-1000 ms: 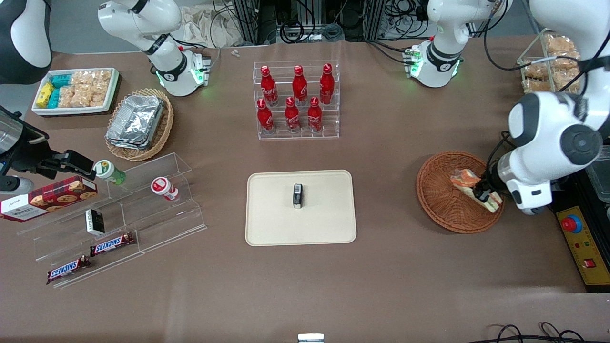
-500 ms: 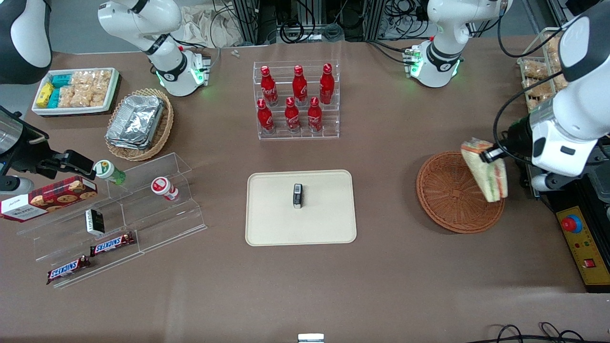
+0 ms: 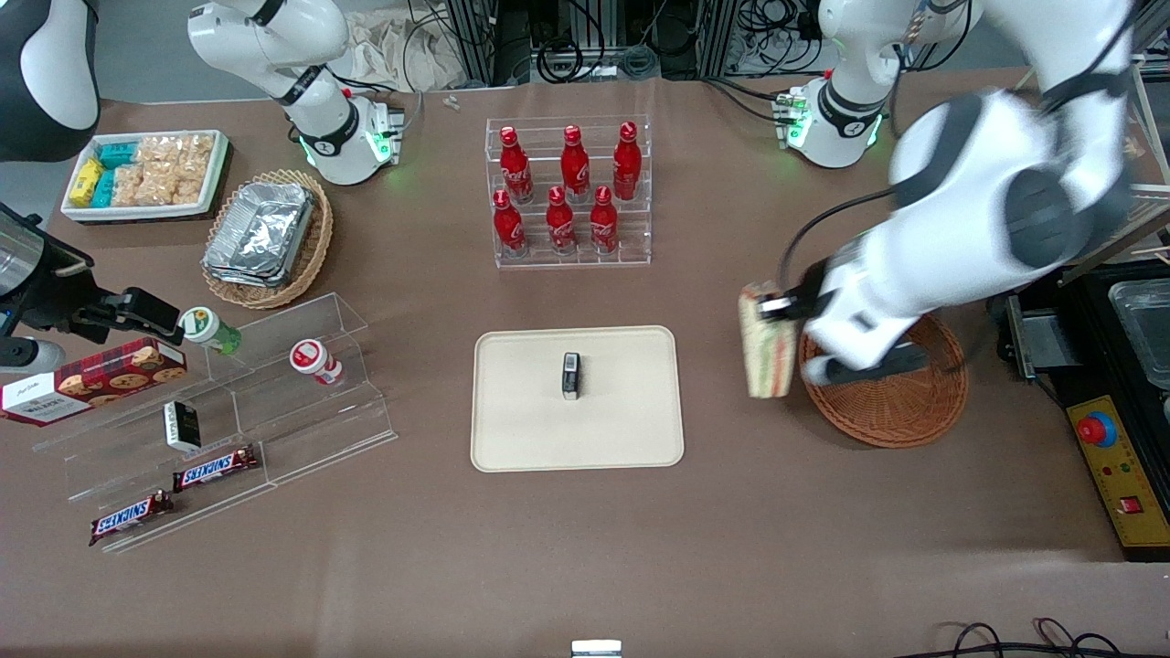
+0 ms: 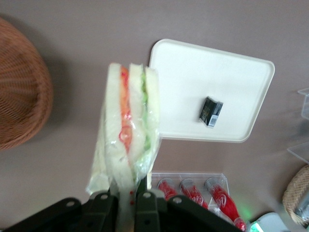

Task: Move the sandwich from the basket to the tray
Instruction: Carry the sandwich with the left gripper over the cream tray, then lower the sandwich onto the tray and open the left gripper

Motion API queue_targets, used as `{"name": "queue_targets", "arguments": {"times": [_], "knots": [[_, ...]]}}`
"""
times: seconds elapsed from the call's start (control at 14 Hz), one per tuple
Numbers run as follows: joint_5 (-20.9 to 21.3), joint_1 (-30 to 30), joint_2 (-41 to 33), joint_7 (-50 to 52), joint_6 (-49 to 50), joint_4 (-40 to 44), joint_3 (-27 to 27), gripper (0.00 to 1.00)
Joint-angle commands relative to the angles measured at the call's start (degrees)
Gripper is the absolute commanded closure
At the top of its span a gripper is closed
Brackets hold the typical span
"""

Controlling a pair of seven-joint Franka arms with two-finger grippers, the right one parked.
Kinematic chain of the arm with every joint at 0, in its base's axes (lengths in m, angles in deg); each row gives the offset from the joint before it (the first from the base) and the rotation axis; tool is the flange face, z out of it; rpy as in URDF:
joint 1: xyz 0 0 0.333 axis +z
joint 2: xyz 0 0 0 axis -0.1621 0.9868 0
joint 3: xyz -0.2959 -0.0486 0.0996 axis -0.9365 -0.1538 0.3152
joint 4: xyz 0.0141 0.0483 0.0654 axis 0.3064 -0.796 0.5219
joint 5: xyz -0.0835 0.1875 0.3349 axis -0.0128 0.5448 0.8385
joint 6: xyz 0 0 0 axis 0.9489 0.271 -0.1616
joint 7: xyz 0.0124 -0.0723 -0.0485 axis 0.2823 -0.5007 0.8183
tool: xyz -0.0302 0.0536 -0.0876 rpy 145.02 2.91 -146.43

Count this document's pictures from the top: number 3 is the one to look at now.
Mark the green capped small bottle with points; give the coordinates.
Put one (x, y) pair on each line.
(203, 326)

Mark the crumpled beige cloth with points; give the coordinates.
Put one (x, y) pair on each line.
(402, 55)

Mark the oval tan wicker basket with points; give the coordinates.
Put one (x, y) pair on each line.
(315, 247)

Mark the small white silver block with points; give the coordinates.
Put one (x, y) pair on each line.
(596, 649)

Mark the yellow snack packet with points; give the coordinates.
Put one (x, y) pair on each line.
(86, 183)

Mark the triangular sandwich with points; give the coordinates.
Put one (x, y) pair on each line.
(768, 356)

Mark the brown Snickers bar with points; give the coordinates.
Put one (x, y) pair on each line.
(215, 468)
(132, 517)

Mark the clear acrylic stepped shelf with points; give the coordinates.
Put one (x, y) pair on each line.
(302, 429)

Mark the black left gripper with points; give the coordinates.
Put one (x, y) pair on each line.
(808, 285)

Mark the small black white box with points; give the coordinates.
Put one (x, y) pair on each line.
(571, 376)

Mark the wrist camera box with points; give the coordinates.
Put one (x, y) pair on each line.
(27, 355)
(877, 366)

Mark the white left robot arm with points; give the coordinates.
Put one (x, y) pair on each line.
(960, 183)

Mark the red cola bottle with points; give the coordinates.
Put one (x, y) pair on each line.
(603, 225)
(560, 227)
(508, 228)
(515, 169)
(575, 169)
(627, 164)

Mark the black metal stand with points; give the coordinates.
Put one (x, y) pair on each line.
(1092, 320)

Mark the teal snack packet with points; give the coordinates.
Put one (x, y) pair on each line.
(119, 153)
(103, 189)

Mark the red capped small bottle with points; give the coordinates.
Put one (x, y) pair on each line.
(311, 356)

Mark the clear plastic container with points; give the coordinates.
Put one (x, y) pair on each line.
(1143, 334)

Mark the grey metal bracket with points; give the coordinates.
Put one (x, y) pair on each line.
(1042, 340)

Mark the round brown wicker basket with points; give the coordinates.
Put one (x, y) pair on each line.
(900, 411)

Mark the yellow emergency stop box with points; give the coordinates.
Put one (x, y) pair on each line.
(1120, 475)

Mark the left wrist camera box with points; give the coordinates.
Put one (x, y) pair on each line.
(877, 366)

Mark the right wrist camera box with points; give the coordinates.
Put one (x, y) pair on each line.
(27, 355)

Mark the clear acrylic bottle rack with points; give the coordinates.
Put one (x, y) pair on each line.
(631, 233)

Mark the clear bag of crackers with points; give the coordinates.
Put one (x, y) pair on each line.
(178, 151)
(130, 185)
(178, 185)

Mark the small black carton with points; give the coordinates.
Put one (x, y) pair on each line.
(183, 425)

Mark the white rectangular snack tray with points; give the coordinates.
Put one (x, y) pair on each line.
(137, 213)

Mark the stack of foil trays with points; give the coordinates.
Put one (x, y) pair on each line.
(260, 233)

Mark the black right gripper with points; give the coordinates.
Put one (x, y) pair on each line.
(57, 291)

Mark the red tartan cookie box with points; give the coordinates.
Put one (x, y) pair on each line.
(91, 379)

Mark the beige plastic tray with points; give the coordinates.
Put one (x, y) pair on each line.
(622, 411)

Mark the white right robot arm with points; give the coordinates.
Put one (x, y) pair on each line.
(274, 37)

